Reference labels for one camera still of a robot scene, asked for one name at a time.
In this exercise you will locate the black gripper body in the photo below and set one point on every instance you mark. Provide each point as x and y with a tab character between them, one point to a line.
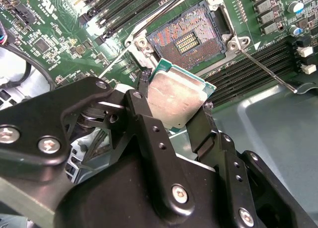
119	195

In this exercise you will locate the silver green CPU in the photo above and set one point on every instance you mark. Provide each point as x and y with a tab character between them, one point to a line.
174	96

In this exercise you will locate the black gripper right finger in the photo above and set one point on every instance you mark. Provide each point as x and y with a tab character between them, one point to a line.
203	138

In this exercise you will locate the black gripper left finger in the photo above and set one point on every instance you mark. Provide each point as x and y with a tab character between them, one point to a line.
149	138

